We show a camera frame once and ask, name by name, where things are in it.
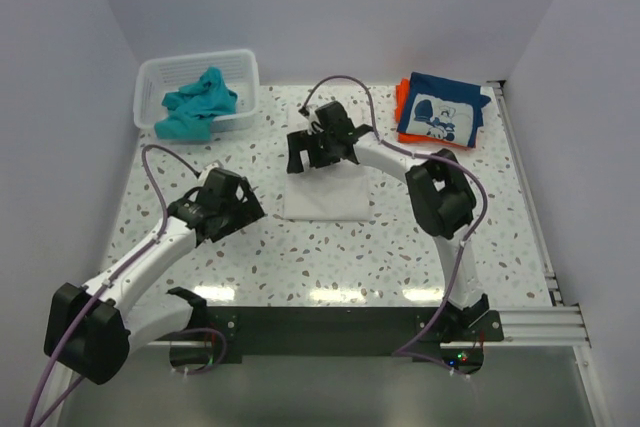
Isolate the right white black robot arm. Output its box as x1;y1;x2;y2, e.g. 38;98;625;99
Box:
284;101;489;327

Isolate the aluminium rail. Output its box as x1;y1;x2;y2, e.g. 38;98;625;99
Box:
487;80;565;307
149;302;591;348

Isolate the teal t shirt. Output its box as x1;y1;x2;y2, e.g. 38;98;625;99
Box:
154;67;238;142

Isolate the white t shirt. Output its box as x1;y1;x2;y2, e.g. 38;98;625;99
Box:
283;109;371;222

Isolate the blue printed folded t shirt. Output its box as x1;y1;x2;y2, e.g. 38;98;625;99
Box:
395;72;491;149

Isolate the aluminium front rail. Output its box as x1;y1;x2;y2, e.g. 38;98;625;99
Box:
149;302;591;348

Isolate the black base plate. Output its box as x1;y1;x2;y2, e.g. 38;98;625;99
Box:
164;296;505;367

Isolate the orange folded t shirt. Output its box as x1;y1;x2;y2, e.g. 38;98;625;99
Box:
394;78;474;148

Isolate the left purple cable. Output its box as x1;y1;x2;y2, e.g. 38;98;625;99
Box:
23;144;231;427

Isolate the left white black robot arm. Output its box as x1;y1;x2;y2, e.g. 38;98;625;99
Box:
44;167;265;385

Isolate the aluminium right side rail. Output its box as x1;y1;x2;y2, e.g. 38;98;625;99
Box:
487;80;565;307

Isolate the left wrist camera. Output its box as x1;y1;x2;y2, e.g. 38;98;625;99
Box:
198;161;222;180

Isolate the white plastic basket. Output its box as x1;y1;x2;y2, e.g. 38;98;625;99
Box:
133;49;259;139

